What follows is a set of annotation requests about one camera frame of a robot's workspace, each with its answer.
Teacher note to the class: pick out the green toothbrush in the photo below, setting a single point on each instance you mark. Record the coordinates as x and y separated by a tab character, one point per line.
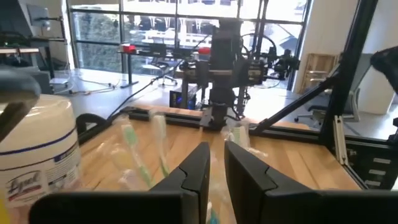
136	155
241	135
160	137

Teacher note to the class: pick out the wooden work table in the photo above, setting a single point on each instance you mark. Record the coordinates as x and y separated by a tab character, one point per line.
186	74

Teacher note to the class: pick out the silver aluminium extrusion piece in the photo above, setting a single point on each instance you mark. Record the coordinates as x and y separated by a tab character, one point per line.
340	140

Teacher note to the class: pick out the black aluminium table frame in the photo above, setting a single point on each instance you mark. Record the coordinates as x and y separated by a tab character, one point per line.
295	130

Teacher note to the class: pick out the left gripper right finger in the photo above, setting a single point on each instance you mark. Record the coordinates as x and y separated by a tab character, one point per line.
273	205

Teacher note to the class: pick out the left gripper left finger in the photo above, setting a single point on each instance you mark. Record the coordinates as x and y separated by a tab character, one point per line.
186	202

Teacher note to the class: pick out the blue office chair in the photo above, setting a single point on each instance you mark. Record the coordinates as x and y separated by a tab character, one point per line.
163	67

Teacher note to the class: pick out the black monitor pair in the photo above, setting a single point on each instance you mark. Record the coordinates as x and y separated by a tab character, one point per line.
18	15

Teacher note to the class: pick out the black computer tower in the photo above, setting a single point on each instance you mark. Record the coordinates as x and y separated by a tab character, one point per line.
182	98

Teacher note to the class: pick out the white wipes canister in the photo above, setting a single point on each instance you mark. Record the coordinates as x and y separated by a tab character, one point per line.
34	149

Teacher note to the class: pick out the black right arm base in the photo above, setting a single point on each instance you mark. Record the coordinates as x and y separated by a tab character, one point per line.
373	161

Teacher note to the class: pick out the white desk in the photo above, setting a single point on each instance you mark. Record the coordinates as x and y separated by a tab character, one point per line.
18	50

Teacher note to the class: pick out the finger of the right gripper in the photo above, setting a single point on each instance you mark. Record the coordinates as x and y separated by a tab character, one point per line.
228	105
216	105

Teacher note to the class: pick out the small black robot arm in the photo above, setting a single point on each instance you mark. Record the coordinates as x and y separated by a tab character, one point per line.
284	63

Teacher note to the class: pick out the red cylinder container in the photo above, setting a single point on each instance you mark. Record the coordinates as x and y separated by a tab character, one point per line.
204	50

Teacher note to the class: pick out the black desk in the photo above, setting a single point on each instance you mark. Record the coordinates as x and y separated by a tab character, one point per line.
140	53

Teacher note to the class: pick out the small teal mouthwash bottle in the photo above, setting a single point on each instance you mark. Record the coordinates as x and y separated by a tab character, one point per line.
213	217

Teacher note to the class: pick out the red box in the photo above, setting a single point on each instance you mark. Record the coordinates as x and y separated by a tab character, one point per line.
128	48

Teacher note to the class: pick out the gray office chair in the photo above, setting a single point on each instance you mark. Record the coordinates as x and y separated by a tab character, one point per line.
354	102

